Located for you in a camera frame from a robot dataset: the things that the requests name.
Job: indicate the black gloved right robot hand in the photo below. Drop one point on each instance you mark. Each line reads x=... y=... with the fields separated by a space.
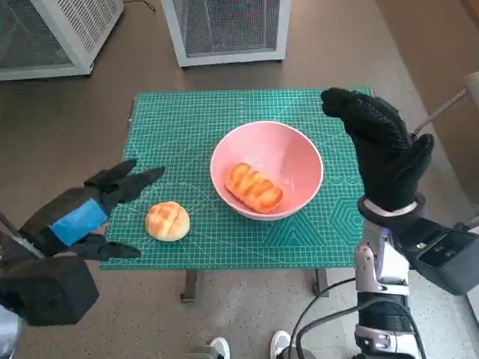
x=385 y=157

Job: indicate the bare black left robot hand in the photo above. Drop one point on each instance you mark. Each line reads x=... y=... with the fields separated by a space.
x=86 y=217

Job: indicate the round toy bread bun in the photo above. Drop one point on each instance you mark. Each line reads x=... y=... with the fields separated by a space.
x=167 y=222

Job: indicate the pink bowl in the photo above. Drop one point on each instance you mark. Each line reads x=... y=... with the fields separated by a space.
x=277 y=149

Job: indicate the long braided toy bread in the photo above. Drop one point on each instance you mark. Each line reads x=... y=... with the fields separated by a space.
x=254 y=187

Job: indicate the beige chair with metal leg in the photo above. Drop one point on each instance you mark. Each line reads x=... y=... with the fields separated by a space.
x=473 y=88

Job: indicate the dark metal table leg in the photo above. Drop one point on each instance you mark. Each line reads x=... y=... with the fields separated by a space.
x=321 y=282
x=189 y=286

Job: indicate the green cutting mat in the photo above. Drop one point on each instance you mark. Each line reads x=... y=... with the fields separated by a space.
x=187 y=131

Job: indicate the white flat board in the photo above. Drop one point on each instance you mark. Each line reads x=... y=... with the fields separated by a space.
x=473 y=308

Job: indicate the white cabinet with slotted panel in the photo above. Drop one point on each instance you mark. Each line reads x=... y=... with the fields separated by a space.
x=48 y=33

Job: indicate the white mesh front cabinet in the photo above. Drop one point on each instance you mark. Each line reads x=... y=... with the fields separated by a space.
x=228 y=30

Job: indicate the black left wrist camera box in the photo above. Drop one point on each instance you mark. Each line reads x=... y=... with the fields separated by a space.
x=48 y=291

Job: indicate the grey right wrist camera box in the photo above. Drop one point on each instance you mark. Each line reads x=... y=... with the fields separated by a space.
x=445 y=254

